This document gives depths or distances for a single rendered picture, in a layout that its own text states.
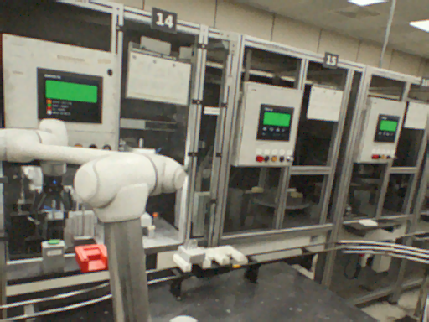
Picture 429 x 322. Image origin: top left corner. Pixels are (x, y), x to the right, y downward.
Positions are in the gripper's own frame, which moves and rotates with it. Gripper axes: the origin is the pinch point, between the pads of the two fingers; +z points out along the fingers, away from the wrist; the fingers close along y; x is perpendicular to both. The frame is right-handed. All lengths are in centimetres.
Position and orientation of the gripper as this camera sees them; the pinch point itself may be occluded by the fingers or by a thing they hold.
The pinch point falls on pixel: (53, 221)
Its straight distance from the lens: 162.8
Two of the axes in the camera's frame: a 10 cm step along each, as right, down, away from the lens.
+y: -8.4, 0.3, -5.4
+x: 5.3, 2.5, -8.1
